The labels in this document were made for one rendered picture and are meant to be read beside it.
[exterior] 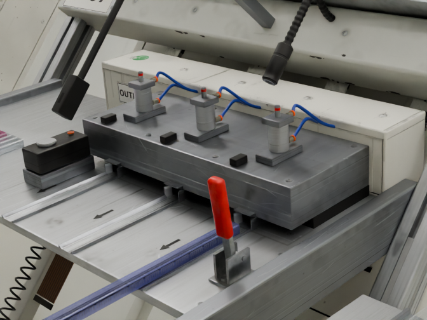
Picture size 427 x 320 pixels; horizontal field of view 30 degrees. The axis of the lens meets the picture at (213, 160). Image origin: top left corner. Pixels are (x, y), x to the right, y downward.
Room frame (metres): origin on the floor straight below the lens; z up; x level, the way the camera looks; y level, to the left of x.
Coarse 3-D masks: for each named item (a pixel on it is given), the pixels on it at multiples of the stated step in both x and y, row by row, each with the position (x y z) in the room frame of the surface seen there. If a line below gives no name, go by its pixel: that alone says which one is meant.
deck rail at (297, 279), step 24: (384, 192) 0.85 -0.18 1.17; (408, 192) 0.85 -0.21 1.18; (360, 216) 0.81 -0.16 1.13; (384, 216) 0.83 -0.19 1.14; (312, 240) 0.77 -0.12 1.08; (336, 240) 0.78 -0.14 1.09; (360, 240) 0.81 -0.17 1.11; (384, 240) 0.84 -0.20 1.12; (288, 264) 0.74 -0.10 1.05; (312, 264) 0.76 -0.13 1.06; (336, 264) 0.79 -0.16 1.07; (360, 264) 0.82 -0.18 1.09; (240, 288) 0.71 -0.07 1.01; (264, 288) 0.72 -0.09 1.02; (288, 288) 0.75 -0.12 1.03; (312, 288) 0.78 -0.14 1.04; (336, 288) 0.81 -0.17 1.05; (192, 312) 0.69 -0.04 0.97; (216, 312) 0.68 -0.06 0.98; (240, 312) 0.71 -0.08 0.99; (264, 312) 0.73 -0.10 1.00; (288, 312) 0.76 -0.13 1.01
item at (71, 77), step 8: (72, 80) 0.83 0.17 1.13; (80, 80) 0.84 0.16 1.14; (64, 88) 0.84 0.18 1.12; (72, 88) 0.83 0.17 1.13; (80, 88) 0.84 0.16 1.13; (64, 96) 0.83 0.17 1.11; (72, 96) 0.84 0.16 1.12; (80, 96) 0.84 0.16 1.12; (56, 104) 0.84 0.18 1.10; (64, 104) 0.83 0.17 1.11; (72, 104) 0.84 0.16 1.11; (56, 112) 0.84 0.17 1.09; (64, 112) 0.84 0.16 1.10; (72, 112) 0.84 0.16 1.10
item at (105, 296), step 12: (204, 240) 0.79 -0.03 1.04; (216, 240) 0.80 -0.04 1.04; (180, 252) 0.78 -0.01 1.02; (192, 252) 0.78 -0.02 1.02; (204, 252) 0.79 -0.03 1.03; (156, 264) 0.76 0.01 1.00; (168, 264) 0.76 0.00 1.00; (180, 264) 0.78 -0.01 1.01; (132, 276) 0.75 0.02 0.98; (144, 276) 0.75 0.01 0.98; (156, 276) 0.76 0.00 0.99; (108, 288) 0.73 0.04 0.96; (120, 288) 0.73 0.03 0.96; (132, 288) 0.74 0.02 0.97; (84, 300) 0.72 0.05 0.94; (96, 300) 0.72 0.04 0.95; (108, 300) 0.73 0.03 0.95; (60, 312) 0.70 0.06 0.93; (72, 312) 0.70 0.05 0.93; (84, 312) 0.71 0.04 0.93
